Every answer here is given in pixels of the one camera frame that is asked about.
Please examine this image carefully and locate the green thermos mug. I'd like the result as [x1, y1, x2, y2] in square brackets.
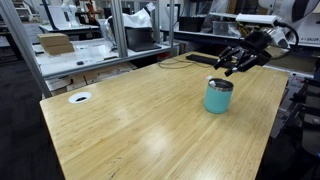
[204, 78, 234, 114]

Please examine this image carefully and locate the cardboard box on shelf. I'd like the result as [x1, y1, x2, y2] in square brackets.
[37, 33, 74, 55]

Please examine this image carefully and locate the flattened cardboard under shelf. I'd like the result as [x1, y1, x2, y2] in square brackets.
[46, 62, 136, 96]

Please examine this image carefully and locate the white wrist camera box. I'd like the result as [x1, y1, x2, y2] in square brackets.
[236, 14, 278, 26]

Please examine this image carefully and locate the white marker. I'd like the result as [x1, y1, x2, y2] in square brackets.
[209, 80, 217, 88]

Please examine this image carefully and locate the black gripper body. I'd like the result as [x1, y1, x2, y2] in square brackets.
[240, 31, 272, 66]

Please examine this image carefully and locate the white table grommet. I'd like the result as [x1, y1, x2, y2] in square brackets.
[68, 92, 92, 104]

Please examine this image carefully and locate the black computer keyboard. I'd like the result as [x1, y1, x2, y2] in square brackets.
[186, 54, 234, 69]

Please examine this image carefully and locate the black laptop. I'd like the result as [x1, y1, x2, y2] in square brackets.
[125, 28, 160, 52]

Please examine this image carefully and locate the white cloth cover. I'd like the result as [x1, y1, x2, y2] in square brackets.
[105, 2, 156, 31]

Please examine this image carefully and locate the aluminium frame post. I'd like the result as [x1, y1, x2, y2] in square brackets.
[111, 0, 128, 58]

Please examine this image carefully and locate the black keyboard cable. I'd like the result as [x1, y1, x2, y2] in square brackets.
[157, 57, 214, 70]

